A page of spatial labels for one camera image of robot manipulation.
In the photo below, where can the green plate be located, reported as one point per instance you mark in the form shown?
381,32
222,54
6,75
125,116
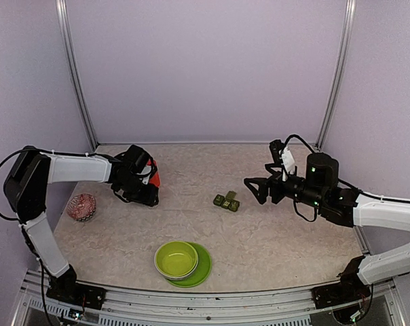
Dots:
201,272

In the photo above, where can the front aluminium rail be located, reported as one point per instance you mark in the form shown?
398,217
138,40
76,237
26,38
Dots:
124,306

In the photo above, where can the aluminium frame post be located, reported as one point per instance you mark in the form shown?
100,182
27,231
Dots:
344,45
65,30

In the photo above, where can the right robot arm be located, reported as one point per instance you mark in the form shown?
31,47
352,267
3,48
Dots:
347,207

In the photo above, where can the left aluminium frame post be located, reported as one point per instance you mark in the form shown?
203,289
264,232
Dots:
65,30

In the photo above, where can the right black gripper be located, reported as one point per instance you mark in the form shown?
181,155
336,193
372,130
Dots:
262,196

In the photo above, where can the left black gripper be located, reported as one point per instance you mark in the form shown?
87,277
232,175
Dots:
147,199

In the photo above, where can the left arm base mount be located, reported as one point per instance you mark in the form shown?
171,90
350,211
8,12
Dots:
65,288

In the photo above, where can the red pill bottle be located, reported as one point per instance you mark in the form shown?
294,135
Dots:
150,174

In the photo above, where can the green bowl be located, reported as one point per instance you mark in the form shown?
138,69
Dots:
176,260

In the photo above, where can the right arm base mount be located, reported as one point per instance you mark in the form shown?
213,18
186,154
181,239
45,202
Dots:
349,288

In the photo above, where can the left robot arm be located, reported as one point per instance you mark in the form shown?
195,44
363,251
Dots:
131,174

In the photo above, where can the right aluminium frame post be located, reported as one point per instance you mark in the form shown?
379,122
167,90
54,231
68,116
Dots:
344,45

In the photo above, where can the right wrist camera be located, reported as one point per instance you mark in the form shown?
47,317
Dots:
283,158

